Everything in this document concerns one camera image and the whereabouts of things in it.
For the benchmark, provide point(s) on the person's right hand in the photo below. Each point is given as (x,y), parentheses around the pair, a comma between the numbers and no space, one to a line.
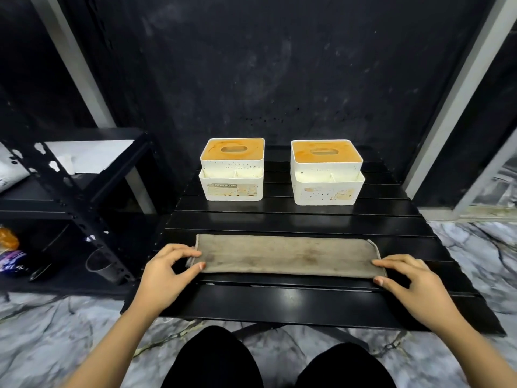
(424,299)

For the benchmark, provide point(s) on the person's left hand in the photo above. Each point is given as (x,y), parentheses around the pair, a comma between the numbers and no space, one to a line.
(161,282)

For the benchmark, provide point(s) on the grey cleaning cloth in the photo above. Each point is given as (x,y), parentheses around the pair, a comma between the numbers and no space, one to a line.
(282,254)

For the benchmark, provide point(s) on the person's left forearm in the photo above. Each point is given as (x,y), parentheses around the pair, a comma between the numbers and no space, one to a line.
(117,347)

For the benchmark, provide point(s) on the person's black trousers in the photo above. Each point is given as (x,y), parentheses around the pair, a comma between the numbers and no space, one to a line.
(210,359)

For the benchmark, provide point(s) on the grey metal cup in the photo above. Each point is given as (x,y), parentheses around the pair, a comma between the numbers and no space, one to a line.
(101,266)

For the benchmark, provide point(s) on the black metal shelf rack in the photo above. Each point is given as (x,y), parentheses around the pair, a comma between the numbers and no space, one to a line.
(82,222)

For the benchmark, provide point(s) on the white board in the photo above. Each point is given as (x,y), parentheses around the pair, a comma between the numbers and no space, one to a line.
(101,155)

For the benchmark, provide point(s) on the purple snack packet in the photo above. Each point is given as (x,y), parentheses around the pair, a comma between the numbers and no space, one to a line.
(12,260)

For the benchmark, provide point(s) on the white handheld controller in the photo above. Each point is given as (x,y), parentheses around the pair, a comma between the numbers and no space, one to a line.
(10,173)

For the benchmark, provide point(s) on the black table leg frame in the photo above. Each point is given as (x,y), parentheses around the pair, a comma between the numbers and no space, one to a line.
(252,329)

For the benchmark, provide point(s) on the white door frame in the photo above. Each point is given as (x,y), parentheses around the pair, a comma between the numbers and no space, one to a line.
(456,96)

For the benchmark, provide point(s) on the white frame post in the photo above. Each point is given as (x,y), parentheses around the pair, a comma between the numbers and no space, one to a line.
(72,64)

